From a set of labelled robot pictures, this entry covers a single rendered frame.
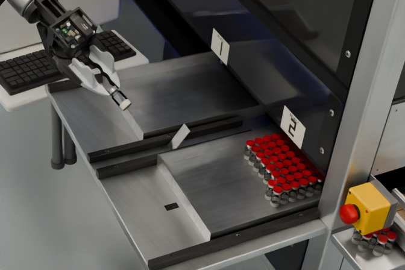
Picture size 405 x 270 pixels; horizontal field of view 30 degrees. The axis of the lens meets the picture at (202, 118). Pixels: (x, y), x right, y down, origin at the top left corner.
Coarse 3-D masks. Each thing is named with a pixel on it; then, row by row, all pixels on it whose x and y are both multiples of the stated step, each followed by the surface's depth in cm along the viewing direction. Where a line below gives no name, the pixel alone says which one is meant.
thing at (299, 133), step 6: (288, 114) 166; (282, 120) 169; (288, 120) 167; (294, 120) 165; (282, 126) 170; (288, 126) 167; (300, 126) 163; (288, 132) 168; (294, 132) 166; (300, 132) 163; (294, 138) 166; (300, 138) 164; (300, 144) 164
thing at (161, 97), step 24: (120, 72) 196; (144, 72) 199; (168, 72) 202; (192, 72) 203; (216, 72) 204; (144, 96) 193; (168, 96) 194; (192, 96) 195; (216, 96) 196; (240, 96) 197; (144, 120) 185; (168, 120) 186; (192, 120) 187; (216, 120) 185
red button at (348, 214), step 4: (348, 204) 149; (344, 208) 149; (348, 208) 148; (352, 208) 148; (340, 212) 150; (344, 212) 149; (348, 212) 148; (352, 212) 148; (356, 212) 148; (340, 216) 151; (344, 216) 149; (348, 216) 148; (352, 216) 148; (356, 216) 148; (344, 220) 149; (348, 220) 148; (352, 220) 148; (356, 220) 149; (348, 224) 149
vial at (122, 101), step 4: (116, 88) 140; (112, 92) 139; (116, 92) 139; (120, 92) 139; (112, 96) 139; (116, 96) 139; (120, 96) 139; (124, 96) 139; (116, 100) 139; (120, 100) 139; (124, 100) 139; (128, 100) 139; (120, 104) 139; (124, 104) 139; (128, 104) 139; (124, 108) 139
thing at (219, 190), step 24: (216, 144) 177; (240, 144) 181; (168, 168) 167; (192, 168) 173; (216, 168) 174; (240, 168) 174; (192, 192) 167; (216, 192) 167; (240, 192) 168; (264, 192) 169; (192, 216) 160; (216, 216) 161; (240, 216) 162; (264, 216) 158
